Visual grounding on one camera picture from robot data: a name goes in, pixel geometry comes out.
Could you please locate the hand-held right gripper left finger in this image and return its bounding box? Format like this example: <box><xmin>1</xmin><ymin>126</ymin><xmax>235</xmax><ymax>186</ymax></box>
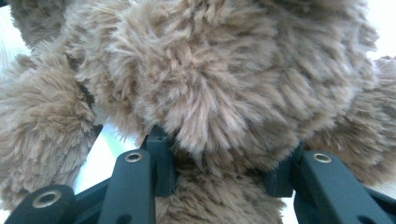
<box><xmin>141</xmin><ymin>124</ymin><xmax>178</xmax><ymax>199</ymax></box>

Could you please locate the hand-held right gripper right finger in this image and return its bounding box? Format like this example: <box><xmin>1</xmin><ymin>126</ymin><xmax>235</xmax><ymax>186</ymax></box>
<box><xmin>261</xmin><ymin>143</ymin><xmax>304</xmax><ymax>199</ymax></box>

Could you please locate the brown plush teddy bear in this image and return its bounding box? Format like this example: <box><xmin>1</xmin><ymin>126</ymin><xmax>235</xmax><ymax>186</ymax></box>
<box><xmin>0</xmin><ymin>0</ymin><xmax>396</xmax><ymax>224</ymax></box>

